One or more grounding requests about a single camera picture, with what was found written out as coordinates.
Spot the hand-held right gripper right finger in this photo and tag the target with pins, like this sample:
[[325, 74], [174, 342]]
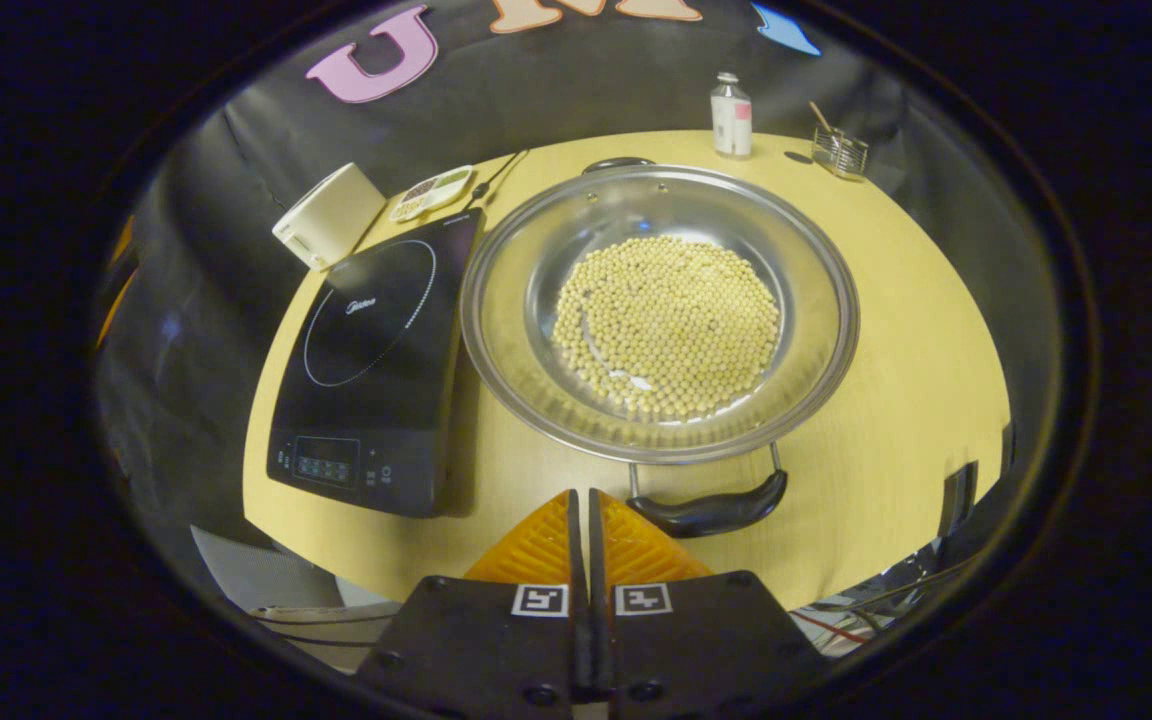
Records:
[[706, 640]]

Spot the grey panel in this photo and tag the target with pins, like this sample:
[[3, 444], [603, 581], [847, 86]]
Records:
[[261, 575]]

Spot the wooden stick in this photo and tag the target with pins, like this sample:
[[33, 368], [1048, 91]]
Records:
[[820, 116]]

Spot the white box-shaped appliance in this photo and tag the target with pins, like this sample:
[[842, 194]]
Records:
[[331, 215]]

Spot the clear bottle with red label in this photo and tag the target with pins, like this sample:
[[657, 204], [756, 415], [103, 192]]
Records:
[[731, 120]]

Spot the white divided tray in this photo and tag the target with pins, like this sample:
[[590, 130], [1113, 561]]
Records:
[[433, 192]]

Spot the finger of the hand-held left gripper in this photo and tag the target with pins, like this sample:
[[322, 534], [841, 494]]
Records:
[[124, 242], [116, 305]]

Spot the pile of yellow soybeans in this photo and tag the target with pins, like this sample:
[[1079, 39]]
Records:
[[666, 325]]

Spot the black induction cooktop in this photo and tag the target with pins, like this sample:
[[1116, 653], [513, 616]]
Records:
[[376, 400]]

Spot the black chair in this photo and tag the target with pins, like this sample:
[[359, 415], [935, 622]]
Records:
[[958, 500]]

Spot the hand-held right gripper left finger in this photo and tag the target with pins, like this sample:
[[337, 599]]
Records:
[[496, 640]]

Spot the small black disc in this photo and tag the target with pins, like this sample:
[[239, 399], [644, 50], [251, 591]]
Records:
[[798, 157]]

